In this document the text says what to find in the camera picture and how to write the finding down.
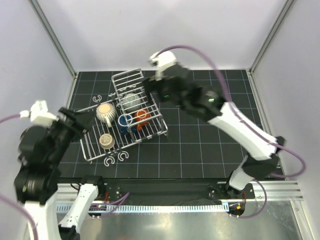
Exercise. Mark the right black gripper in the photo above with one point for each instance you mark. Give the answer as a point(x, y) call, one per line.
point(152, 84)

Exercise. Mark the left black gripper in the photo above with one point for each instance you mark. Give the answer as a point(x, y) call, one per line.
point(82, 120)

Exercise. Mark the white ribbed cup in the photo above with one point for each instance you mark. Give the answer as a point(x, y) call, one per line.
point(106, 113)

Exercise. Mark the orange patterned mug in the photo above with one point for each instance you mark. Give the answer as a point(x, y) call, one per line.
point(142, 117)

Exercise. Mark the small brown cup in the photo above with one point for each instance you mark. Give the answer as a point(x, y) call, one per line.
point(106, 141)

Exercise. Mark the grey speckled mug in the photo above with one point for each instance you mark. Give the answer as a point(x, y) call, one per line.
point(131, 103)

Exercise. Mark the blue mug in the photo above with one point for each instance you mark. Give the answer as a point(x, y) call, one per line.
point(124, 122)

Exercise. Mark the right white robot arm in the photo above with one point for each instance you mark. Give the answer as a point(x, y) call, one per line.
point(209, 105)

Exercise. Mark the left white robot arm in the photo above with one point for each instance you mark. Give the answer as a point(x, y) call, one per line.
point(42, 147)

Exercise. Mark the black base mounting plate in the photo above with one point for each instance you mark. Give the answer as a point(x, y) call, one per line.
point(169, 192)

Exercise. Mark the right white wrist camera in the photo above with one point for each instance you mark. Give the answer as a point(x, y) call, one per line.
point(162, 61)

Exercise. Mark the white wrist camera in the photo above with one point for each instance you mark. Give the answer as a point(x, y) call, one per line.
point(39, 114)
point(162, 61)

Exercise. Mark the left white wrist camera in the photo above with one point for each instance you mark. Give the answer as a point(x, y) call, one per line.
point(39, 114)

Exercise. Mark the silver wire dish rack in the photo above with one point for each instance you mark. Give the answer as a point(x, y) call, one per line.
point(123, 83)

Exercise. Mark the left aluminium frame post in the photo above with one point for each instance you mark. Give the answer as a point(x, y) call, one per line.
point(52, 36)

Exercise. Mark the aluminium frame post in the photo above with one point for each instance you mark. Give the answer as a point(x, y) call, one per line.
point(52, 36)
point(281, 16)

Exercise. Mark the right aluminium frame post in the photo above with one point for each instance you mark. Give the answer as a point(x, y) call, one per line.
point(281, 16)

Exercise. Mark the white slotted cable duct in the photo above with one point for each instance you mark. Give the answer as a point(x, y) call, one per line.
point(138, 209)

